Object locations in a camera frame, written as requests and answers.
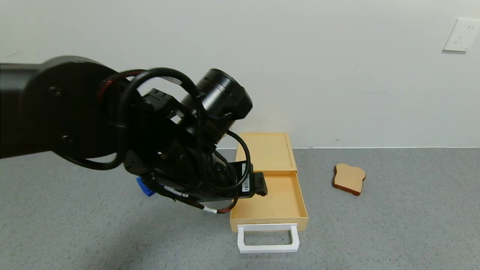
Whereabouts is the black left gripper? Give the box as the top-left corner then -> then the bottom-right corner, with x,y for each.
205,161 -> 268,200

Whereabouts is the yellow drawer with white handle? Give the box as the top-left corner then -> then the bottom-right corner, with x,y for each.
229,171 -> 309,254

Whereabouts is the toast slice toy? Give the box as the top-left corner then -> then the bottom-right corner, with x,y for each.
332,163 -> 366,196

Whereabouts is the blue rolled cloth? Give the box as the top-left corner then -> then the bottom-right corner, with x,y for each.
136,177 -> 156,197

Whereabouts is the thin red braided cable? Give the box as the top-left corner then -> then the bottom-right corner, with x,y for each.
152,180 -> 240,215

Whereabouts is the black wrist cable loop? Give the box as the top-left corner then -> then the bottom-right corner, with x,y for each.
112,67 -> 251,194

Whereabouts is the white wall socket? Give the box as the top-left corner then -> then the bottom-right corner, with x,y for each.
442,18 -> 480,53

